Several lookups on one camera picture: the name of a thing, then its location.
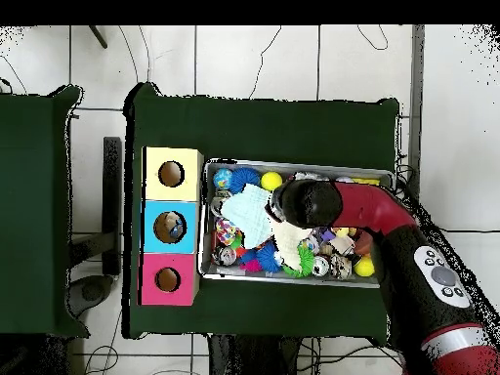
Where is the mint green cloth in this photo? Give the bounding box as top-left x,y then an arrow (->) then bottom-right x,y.
220,183 -> 276,251

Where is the pale yellow cloth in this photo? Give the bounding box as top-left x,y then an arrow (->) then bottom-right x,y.
270,220 -> 314,274

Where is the clear mesh bin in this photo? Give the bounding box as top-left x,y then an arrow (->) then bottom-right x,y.
198,159 -> 396,289

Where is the wooden box with three holes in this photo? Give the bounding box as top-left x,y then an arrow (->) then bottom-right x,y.
139,145 -> 206,309

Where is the blue spiky ball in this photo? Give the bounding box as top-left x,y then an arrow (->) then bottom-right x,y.
229,166 -> 263,195

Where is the multicoloured toy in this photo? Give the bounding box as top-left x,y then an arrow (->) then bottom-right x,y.
215,218 -> 240,247

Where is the blue globe ball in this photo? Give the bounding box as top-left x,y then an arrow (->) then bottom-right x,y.
212,167 -> 234,191

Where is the silver and black can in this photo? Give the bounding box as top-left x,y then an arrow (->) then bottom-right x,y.
215,245 -> 239,268

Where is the blue fuzzy toy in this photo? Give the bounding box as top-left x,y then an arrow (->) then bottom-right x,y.
256,242 -> 282,274

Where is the pink fuzzy toy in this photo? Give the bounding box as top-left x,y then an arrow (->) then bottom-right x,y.
237,249 -> 263,274

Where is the green fuzzy toy with eyes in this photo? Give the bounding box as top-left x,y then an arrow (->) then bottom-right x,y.
281,248 -> 316,280

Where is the small wooden block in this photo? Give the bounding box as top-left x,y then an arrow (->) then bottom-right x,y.
331,234 -> 356,256

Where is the crushed silver can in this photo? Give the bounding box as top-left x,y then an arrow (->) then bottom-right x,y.
330,254 -> 354,281

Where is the brown toy football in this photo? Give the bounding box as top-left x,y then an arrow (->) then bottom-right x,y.
353,230 -> 376,258

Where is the small yellow ball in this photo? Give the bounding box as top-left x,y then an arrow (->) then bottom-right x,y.
354,257 -> 376,279

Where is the dark green side table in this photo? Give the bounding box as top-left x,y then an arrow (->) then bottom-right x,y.
0,84 -> 89,339

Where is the black floor cable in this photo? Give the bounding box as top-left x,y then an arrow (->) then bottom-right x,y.
87,24 -> 165,87

